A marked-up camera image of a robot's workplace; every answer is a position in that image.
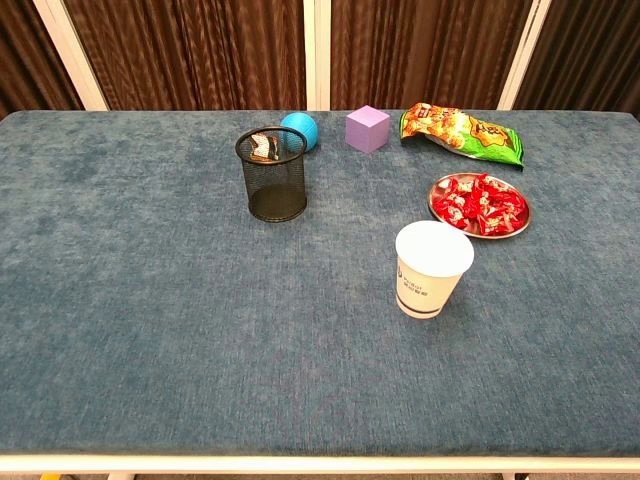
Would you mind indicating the white paper cup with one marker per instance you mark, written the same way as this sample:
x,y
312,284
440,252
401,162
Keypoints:
x,y
425,292

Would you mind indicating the black mesh pen holder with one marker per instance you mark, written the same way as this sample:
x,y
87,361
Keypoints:
x,y
275,200

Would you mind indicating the blue ball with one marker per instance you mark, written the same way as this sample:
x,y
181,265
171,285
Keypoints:
x,y
302,125

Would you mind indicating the purple cube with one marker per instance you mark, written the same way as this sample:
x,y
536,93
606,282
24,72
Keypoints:
x,y
367,130

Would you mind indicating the round steel plate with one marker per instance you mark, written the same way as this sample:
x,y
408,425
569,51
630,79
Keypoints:
x,y
440,186

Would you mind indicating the blue fabric table cover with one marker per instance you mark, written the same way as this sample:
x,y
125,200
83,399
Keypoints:
x,y
150,300

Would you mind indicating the orange green snack bag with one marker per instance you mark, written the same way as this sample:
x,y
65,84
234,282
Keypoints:
x,y
465,132

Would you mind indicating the brown pleated partition screen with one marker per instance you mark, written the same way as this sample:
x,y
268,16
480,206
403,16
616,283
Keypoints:
x,y
425,50
590,50
190,50
25,50

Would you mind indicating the white table frame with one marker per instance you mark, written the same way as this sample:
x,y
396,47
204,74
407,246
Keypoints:
x,y
300,464

